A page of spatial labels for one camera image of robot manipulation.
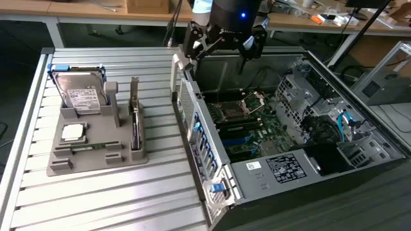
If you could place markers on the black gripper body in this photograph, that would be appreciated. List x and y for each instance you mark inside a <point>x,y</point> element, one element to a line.
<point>230,14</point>

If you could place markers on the black graphics card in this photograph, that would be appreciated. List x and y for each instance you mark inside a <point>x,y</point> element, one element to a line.
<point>136,130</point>

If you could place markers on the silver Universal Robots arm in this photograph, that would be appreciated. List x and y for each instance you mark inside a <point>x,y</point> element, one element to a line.
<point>200,6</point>

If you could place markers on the small metal box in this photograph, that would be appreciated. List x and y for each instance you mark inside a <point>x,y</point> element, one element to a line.
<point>280,7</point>

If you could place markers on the wooden desk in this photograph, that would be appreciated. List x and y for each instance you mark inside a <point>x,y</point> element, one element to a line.
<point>64,7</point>
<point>288,19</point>

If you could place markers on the cardboard box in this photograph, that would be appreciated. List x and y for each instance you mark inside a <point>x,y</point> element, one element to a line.
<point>146,6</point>

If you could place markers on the metal socket cover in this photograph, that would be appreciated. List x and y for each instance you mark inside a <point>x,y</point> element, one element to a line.
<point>254,101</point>

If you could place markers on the orange box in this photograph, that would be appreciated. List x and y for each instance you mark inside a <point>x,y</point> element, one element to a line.
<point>317,18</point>

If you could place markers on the white cup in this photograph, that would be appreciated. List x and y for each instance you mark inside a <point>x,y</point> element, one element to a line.
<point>308,3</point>

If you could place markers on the CPU socket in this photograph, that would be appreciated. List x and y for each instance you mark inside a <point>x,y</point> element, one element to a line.
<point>232,110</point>

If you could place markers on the metal drive cage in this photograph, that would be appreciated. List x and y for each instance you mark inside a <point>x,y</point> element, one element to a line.
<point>289,115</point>

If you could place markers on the white box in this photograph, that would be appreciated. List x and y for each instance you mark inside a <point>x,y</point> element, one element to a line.
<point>346,21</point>

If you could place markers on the black RAM slot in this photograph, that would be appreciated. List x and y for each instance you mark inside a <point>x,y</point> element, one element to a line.
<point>240,127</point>

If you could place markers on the green motherboard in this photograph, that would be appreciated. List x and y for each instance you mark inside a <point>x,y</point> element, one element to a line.
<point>276,127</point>

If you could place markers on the black slanted pole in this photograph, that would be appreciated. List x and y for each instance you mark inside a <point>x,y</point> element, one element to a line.
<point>362,36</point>

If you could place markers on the black monitor with stand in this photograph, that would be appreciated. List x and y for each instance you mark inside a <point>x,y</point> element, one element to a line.
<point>358,14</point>

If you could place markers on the blue expansion slot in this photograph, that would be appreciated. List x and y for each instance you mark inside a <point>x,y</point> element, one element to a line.
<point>237,141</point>

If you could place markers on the chipset heatsink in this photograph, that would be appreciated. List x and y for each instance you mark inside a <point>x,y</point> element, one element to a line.
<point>269,148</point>

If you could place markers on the silver hard disk drive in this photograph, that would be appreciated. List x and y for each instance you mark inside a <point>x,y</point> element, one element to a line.
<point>80,96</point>

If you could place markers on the blue disk caddy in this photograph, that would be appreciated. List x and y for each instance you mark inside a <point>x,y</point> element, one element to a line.
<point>58,68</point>

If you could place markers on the grey computer tower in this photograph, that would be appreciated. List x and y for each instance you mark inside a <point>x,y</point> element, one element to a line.
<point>384,91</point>

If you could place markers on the brown cardboard piece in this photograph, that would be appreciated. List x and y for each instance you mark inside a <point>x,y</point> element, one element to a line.
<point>400,14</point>

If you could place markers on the silver CPU chip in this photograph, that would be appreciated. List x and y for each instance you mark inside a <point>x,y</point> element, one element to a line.
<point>73,132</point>

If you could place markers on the grey power supply unit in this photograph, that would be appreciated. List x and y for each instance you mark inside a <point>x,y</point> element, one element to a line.
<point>249,178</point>

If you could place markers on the green RAM stick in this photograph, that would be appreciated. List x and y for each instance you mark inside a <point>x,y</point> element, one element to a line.
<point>89,146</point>

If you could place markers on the grey parts rack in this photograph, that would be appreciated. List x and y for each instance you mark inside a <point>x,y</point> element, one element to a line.
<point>96,158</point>

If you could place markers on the blue case latch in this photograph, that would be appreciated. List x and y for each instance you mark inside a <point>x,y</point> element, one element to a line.
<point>216,188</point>

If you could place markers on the open black PC case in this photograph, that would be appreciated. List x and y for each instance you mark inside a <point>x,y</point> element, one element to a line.
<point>320,211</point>

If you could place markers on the aluminium frame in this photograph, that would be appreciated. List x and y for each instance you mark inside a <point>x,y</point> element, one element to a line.
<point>389,55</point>

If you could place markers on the metal disk bay bracket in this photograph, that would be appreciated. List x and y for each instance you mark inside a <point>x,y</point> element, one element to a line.
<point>356,154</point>

